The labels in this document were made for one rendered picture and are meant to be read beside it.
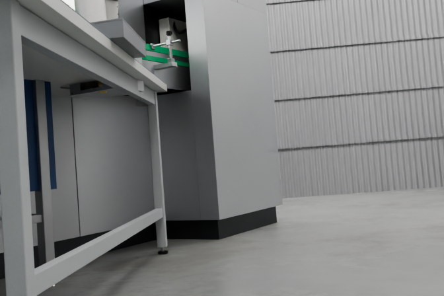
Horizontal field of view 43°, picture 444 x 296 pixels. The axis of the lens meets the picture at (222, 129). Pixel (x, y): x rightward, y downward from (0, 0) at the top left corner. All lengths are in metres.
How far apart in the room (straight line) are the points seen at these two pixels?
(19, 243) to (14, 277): 0.06
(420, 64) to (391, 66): 0.26
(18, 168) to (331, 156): 4.37
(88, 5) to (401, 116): 3.96
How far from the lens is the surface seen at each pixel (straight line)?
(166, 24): 3.14
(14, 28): 1.13
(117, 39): 1.66
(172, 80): 2.83
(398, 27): 5.51
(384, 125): 5.36
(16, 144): 1.09
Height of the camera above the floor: 0.39
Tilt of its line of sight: 3 degrees up
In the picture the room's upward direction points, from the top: 4 degrees counter-clockwise
